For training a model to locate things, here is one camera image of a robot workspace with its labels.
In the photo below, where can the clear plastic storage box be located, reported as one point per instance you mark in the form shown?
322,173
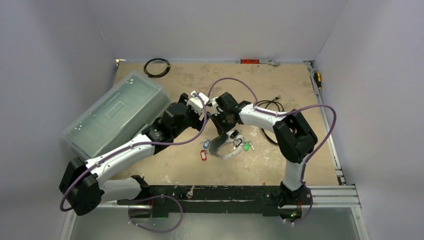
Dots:
130,105

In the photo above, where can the aluminium frame rail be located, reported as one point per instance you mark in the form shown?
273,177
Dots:
342,195

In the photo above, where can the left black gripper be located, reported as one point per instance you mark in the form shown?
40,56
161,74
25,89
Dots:
197,123

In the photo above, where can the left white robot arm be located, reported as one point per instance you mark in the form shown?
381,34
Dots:
87,183

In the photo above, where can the black key fob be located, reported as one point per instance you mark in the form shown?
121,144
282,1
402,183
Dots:
234,134

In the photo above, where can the silver key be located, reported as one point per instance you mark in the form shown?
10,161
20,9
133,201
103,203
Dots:
190,193

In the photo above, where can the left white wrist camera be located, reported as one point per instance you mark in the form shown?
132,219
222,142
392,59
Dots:
198,101

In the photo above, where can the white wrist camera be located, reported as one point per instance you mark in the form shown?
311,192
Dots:
198,101
213,105

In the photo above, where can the green key tag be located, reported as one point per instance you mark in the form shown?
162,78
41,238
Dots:
248,146

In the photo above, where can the yellow black screwdriver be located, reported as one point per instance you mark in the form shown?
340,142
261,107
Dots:
318,80

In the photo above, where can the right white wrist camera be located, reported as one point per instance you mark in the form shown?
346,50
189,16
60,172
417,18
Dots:
213,105

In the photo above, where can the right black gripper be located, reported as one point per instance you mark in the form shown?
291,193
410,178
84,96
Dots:
216,122

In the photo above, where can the blue key tag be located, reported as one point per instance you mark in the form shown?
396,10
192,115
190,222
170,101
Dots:
206,144

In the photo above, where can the red key tag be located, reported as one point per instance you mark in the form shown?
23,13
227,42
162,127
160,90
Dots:
203,155

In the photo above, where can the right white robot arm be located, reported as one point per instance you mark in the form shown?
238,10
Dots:
294,136

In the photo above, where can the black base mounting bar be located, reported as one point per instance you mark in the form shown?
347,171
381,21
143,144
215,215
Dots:
222,199

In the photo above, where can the red handled adjustable wrench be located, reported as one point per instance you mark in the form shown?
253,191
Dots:
269,61

